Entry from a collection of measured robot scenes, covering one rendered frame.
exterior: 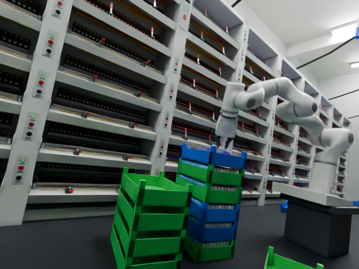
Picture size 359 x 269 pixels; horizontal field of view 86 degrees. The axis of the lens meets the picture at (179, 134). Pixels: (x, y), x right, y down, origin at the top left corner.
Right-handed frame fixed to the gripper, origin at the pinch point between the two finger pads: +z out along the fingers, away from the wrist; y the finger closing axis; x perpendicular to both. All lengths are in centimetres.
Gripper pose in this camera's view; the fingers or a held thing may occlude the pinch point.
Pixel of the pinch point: (222, 144)
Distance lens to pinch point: 103.7
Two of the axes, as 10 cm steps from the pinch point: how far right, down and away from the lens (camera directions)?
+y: 9.8, 1.6, -0.7
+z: -1.3, 9.3, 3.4
